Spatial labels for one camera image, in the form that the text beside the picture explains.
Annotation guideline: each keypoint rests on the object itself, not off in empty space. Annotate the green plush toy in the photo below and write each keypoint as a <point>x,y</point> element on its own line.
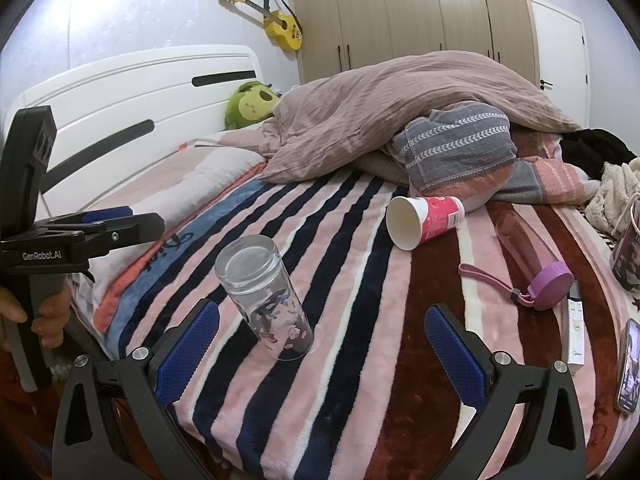
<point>247,105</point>

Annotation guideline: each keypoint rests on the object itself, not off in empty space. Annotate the dusty pink duvet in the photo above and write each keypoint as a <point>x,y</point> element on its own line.
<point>390,105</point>

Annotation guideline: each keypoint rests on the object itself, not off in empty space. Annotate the pink white paper cup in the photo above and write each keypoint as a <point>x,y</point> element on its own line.
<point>435,217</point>

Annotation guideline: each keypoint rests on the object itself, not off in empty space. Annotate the grey patterned pillow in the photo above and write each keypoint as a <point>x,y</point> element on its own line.
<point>460,145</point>

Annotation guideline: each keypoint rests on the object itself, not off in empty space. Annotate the white bed headboard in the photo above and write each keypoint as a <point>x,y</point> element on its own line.
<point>125,95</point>

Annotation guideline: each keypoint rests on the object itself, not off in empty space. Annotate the dark printed container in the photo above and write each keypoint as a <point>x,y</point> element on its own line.
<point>627,260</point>

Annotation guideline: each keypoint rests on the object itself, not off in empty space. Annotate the yellow ukulele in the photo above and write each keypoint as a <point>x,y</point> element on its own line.
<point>282,27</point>

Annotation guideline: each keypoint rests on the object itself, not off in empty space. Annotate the clear printed glass cup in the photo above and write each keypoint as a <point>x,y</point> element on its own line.
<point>267,305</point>

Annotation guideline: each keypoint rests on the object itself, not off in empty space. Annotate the striped fleece blanket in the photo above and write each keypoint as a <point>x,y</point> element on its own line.
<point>360,320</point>

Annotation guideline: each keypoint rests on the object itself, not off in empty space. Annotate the wooden wardrobe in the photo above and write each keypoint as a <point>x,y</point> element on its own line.
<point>410,10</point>

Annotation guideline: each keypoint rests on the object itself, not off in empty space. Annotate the person's left hand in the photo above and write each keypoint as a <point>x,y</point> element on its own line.
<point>52,312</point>

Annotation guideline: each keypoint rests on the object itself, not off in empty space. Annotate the purple water bottle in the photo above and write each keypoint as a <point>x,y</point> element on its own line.
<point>527,250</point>

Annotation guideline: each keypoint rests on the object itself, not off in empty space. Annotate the white remote control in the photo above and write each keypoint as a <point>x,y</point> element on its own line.
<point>574,330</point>

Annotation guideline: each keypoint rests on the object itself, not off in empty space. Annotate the pink white pillow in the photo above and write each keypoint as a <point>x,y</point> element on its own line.
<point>200,170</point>

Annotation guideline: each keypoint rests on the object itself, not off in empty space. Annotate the black garment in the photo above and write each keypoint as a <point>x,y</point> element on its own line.
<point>595,150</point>

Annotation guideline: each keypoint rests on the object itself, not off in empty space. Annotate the cream fluffy cloth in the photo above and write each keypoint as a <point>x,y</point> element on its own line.
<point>607,195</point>

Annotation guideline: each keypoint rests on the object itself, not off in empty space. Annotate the white door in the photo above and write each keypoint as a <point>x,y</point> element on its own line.
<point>562,60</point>

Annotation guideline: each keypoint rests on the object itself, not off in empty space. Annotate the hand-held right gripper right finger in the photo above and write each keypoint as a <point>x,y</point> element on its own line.
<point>455,350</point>

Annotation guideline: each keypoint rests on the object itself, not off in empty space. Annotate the smartphone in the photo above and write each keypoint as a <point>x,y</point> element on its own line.
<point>630,370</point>

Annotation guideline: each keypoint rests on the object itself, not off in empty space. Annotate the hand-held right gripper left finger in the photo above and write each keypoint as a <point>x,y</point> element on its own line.
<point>192,345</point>

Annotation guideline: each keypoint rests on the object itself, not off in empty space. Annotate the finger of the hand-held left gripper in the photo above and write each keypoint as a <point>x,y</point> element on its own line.
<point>107,215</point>
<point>132,227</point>

